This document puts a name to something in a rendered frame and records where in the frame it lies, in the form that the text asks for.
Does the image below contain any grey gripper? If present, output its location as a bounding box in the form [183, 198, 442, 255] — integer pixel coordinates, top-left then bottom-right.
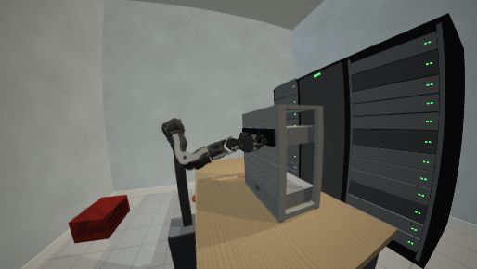
[238, 132, 267, 153]

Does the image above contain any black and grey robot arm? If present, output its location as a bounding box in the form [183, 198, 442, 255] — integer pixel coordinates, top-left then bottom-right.
[161, 118, 240, 171]

